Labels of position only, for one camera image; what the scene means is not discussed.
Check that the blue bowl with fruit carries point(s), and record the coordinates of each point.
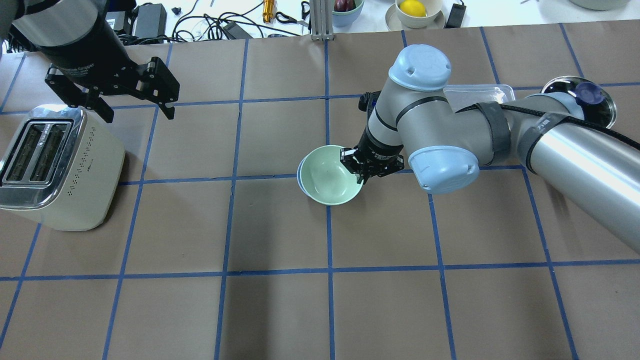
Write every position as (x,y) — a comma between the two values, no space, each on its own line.
(346,12)

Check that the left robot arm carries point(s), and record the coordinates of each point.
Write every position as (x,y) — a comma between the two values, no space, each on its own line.
(51,23)

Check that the black power adapter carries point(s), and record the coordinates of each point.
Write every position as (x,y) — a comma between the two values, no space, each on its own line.
(150,23)

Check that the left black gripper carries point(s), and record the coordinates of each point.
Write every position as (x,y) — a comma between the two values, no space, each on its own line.
(86,58)

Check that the green bowl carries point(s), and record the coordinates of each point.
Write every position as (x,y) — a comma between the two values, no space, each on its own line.
(335,185)

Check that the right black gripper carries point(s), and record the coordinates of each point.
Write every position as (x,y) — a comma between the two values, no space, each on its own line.
(378,145)

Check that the clear plastic food container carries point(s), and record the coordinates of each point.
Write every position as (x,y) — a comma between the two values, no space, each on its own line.
(464,95)

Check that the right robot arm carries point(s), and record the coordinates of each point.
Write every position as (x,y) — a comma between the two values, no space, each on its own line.
(563,134)

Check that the bowl with lemon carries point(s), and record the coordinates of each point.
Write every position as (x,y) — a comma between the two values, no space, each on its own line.
(415,14)

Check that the cream two-slot toaster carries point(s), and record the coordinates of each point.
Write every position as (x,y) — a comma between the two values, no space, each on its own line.
(61,168)

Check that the black power brick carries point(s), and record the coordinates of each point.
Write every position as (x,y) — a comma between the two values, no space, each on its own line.
(456,15)

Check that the aluminium frame post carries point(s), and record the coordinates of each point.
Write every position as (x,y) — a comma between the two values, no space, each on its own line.
(321,17)

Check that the dark blue saucepan with lid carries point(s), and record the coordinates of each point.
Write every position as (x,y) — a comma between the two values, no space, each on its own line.
(583,99)

